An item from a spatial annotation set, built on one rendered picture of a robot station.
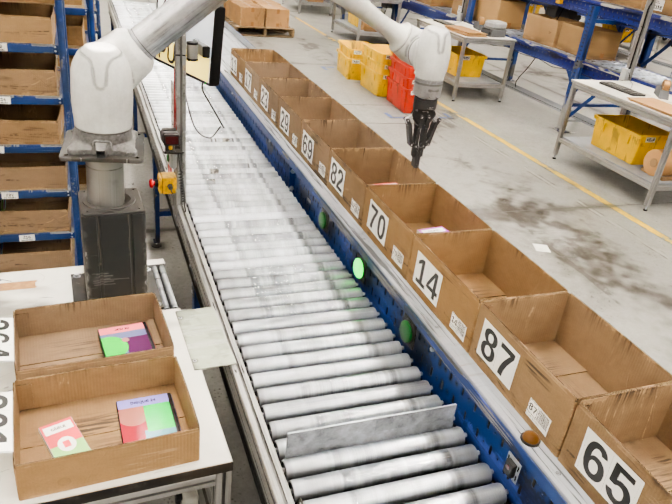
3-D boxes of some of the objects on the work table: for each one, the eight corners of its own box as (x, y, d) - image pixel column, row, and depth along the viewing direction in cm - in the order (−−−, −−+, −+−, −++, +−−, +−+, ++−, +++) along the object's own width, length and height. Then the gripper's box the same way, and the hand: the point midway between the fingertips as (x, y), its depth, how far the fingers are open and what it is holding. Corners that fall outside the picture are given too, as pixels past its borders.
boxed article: (62, 477, 140) (61, 472, 139) (38, 433, 151) (38, 427, 150) (96, 463, 145) (96, 458, 144) (71, 421, 155) (70, 415, 154)
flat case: (124, 460, 146) (124, 455, 145) (115, 405, 161) (115, 401, 161) (185, 448, 151) (185, 443, 151) (170, 396, 167) (170, 391, 166)
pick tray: (16, 412, 156) (11, 379, 152) (176, 383, 172) (176, 353, 167) (17, 502, 134) (11, 467, 129) (201, 460, 149) (201, 428, 145)
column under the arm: (75, 320, 192) (65, 220, 177) (70, 276, 213) (62, 184, 197) (164, 309, 202) (162, 214, 187) (151, 269, 223) (149, 180, 207)
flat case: (109, 373, 170) (108, 368, 169) (97, 333, 184) (97, 329, 184) (161, 363, 176) (160, 358, 175) (145, 325, 190) (145, 321, 190)
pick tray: (16, 339, 181) (12, 309, 176) (155, 319, 197) (155, 291, 192) (18, 404, 159) (13, 372, 154) (175, 376, 174) (175, 346, 170)
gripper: (412, 99, 199) (401, 171, 210) (449, 99, 204) (437, 169, 215) (402, 92, 205) (392, 163, 217) (438, 93, 210) (426, 161, 221)
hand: (416, 156), depth 214 cm, fingers closed
